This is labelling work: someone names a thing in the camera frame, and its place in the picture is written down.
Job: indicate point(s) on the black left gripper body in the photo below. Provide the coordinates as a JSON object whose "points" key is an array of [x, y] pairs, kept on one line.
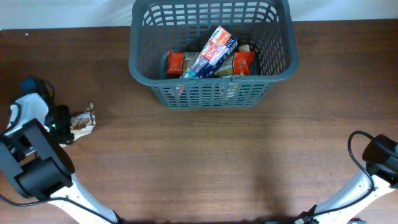
{"points": [[58, 120]]}

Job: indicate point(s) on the grey plastic lattice basket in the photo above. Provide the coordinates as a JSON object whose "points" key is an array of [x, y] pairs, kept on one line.
{"points": [[160, 27]]}

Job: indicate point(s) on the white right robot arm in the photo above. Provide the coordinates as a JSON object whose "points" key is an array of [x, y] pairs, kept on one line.
{"points": [[375, 178]]}

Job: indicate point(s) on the blue Kleenex tissue multipack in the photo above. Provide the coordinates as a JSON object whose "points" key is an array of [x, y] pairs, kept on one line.
{"points": [[218, 47]]}

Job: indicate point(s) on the red brown biscuit packet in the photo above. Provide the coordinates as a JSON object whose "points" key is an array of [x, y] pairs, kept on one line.
{"points": [[236, 64]]}

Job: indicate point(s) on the brown snack bag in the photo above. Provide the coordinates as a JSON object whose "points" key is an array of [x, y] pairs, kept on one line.
{"points": [[81, 124]]}

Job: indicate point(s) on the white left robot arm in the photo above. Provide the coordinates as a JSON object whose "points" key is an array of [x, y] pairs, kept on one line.
{"points": [[37, 166]]}

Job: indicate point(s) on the beige clear snack bag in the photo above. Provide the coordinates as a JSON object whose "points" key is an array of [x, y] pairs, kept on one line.
{"points": [[244, 48]]}

